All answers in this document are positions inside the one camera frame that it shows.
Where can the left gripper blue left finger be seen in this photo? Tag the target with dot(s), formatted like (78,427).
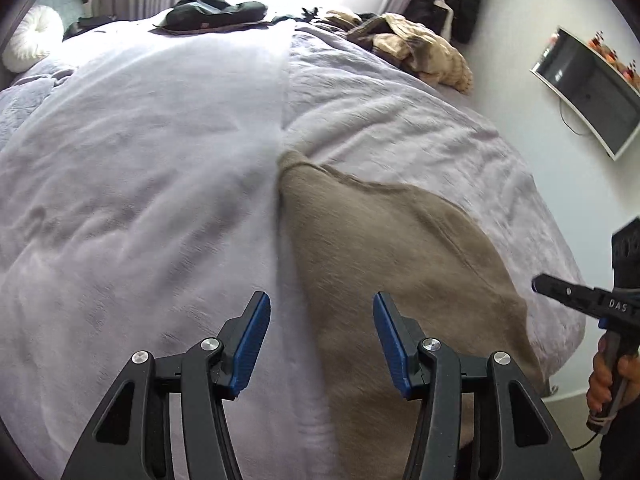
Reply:
(128,435)

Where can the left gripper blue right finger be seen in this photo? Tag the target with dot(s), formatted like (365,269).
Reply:
(515,436)

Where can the olive brown knit sweater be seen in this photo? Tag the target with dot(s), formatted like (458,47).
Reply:
(352,239)

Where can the yellow striped clothes pile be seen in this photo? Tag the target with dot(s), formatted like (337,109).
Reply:
(407,45)

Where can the operator right hand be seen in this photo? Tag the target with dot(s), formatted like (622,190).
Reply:
(601,380)

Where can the lavender fleece blanket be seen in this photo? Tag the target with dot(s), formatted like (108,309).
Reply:
(140,208)

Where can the black hanging jacket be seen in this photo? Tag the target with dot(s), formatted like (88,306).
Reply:
(451,19)

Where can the round white pleated cushion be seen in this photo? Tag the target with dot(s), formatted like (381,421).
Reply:
(40,32)

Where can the black garment on bed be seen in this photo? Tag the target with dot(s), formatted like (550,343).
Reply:
(204,15)

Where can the grey quilted headboard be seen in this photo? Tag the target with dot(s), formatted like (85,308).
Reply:
(70,11)

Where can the wall mounted television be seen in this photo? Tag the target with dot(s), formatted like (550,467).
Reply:
(597,92)

